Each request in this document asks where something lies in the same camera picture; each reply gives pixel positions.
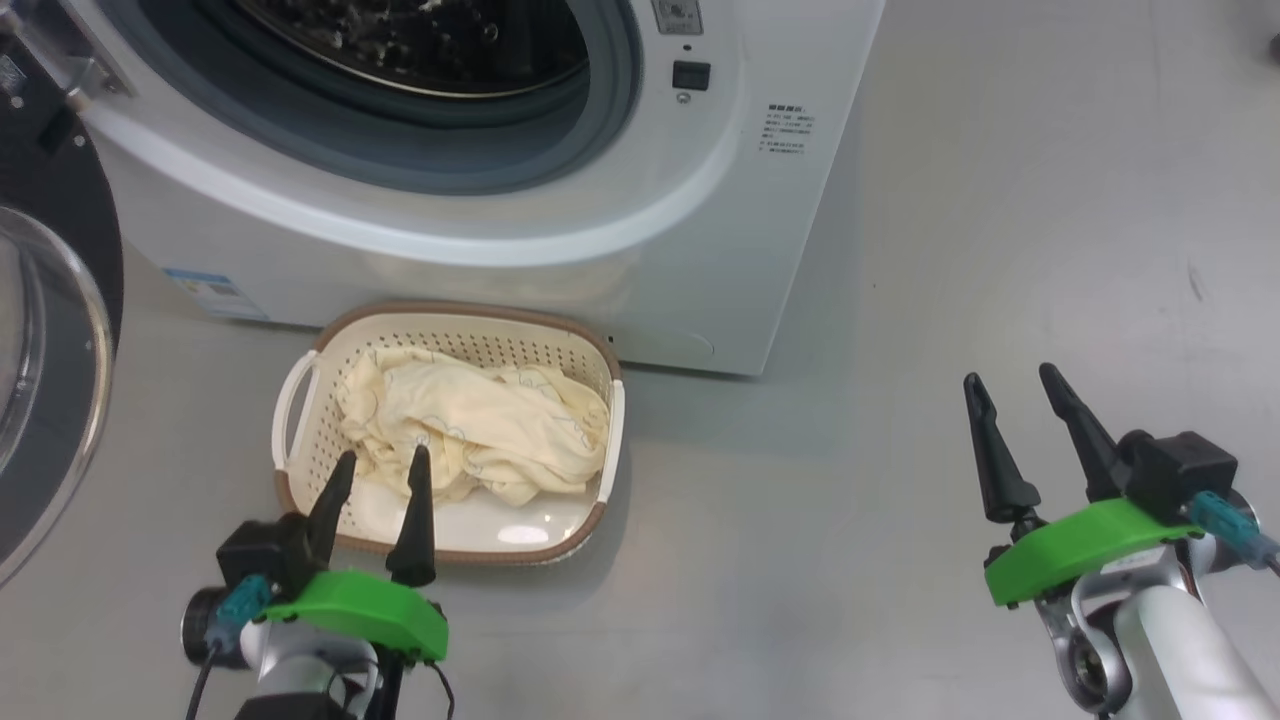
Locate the round black glass washer door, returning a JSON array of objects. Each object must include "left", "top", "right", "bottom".
[{"left": 0, "top": 20, "right": 126, "bottom": 591}]

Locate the cream perforated laundry basket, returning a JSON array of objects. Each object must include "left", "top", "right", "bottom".
[{"left": 271, "top": 302, "right": 627, "bottom": 566}]

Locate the left camera cable teal plug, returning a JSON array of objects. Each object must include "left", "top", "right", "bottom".
[{"left": 185, "top": 575, "right": 273, "bottom": 720}]

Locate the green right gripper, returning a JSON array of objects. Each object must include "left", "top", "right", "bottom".
[{"left": 963, "top": 362, "right": 1206, "bottom": 609}]

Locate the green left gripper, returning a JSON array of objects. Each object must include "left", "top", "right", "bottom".
[{"left": 262, "top": 445, "right": 449, "bottom": 663}]

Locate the cream printed garment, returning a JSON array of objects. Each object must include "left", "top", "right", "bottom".
[{"left": 335, "top": 347, "right": 611, "bottom": 506}]

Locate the thin black left gripper cable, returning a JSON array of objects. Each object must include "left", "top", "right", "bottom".
[{"left": 325, "top": 655, "right": 458, "bottom": 720}]

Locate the white front-load washing machine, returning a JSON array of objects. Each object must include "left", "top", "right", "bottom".
[{"left": 60, "top": 0, "right": 886, "bottom": 377}]

